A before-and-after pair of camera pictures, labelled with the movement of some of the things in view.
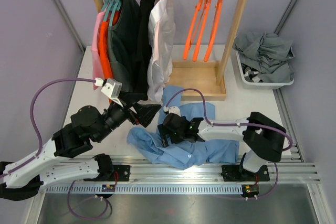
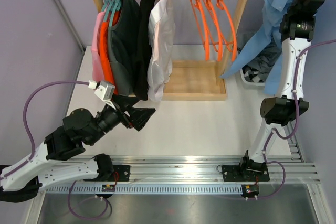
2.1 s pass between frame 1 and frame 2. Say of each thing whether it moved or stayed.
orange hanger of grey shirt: moved
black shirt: stayed
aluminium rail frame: stayed
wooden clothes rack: stayed
